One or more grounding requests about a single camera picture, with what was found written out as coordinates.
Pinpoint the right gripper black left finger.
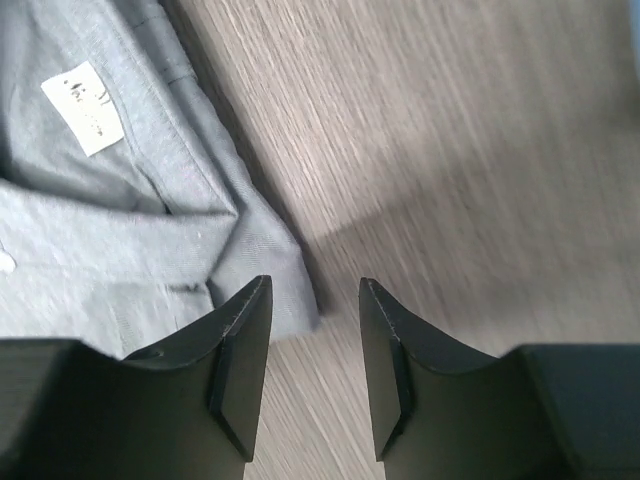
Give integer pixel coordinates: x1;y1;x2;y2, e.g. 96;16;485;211
1;276;272;479

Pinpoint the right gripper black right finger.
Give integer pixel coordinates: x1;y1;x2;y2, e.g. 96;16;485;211
359;278;639;479

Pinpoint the grey long sleeve shirt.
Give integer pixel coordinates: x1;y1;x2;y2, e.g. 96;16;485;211
1;1;319;357

